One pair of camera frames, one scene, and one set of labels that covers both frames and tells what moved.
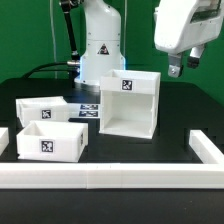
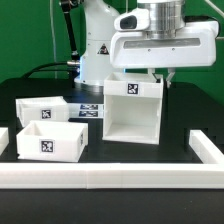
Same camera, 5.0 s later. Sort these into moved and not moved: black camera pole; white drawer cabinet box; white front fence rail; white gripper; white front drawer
Moved: white gripper; white drawer cabinet box
Not moved: white front fence rail; white front drawer; black camera pole
